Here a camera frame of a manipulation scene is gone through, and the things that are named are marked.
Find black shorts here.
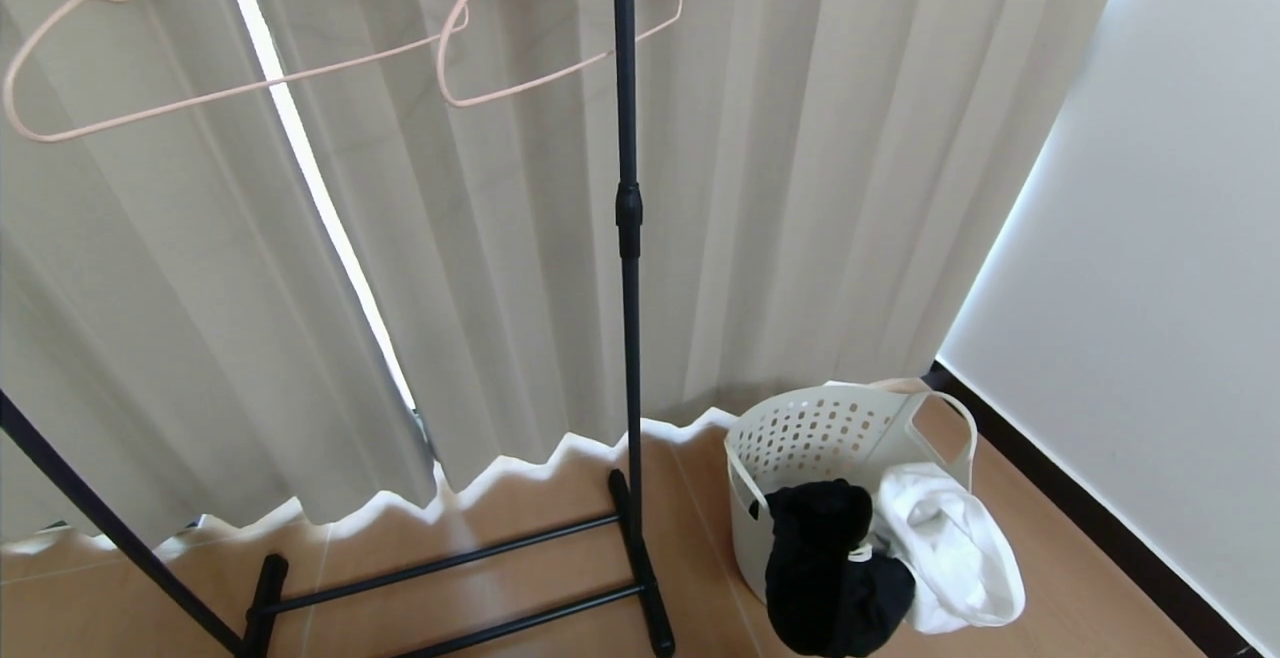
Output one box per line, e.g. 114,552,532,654
750,479,917,658

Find black clothes rack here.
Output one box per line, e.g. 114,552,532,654
0,0,677,658

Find white laundry basket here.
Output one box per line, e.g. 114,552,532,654
724,378,979,605

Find pink clothes hanger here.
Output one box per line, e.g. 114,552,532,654
3,0,469,144
437,0,684,108

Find beige curtain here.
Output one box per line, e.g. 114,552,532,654
0,0,1136,551

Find white garment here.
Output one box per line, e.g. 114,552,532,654
875,462,1027,635

